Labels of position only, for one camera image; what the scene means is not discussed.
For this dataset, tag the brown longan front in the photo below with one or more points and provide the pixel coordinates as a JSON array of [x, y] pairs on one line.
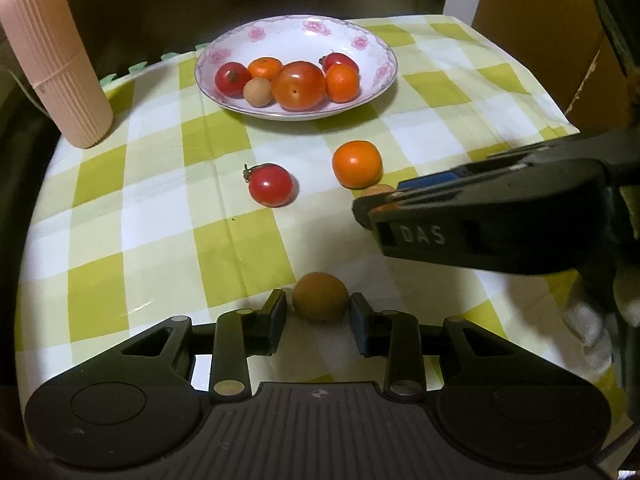
[[320, 297]]

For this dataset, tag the large red tomato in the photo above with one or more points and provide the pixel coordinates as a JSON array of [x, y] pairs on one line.
[[299, 86]]

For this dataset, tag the small orange tangerine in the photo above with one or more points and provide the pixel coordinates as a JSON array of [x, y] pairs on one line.
[[342, 83], [265, 67]]

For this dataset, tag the large orange tangerine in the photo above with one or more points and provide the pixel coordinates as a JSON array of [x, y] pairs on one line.
[[357, 164]]

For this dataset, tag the small brown longan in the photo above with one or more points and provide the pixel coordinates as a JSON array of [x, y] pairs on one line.
[[257, 92]]

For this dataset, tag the cherry tomato with stem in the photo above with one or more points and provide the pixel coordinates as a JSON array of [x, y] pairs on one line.
[[231, 79]]

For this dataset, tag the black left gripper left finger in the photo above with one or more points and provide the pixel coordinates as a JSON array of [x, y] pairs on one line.
[[238, 335]]

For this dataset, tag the brown cardboard box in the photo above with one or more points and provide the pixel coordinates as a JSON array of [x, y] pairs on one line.
[[563, 44]]

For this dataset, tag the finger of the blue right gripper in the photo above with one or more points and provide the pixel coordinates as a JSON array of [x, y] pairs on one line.
[[428, 180]]

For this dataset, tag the white floral plate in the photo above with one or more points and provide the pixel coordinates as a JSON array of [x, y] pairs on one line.
[[300, 43]]

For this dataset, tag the oval red cherry tomato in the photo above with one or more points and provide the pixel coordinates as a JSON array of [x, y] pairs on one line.
[[337, 58]]

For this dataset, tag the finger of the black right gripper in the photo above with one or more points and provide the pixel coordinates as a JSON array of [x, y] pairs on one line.
[[563, 195]]

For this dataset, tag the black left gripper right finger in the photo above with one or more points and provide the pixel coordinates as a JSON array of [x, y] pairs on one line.
[[394, 336]]

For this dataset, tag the green foam mat edge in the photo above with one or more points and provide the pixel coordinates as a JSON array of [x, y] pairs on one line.
[[138, 67]]

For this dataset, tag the green checkered tablecloth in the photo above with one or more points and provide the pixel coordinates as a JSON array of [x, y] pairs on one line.
[[157, 220]]

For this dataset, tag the pink ribbed cylinder case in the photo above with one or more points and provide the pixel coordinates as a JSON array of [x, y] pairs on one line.
[[46, 43]]

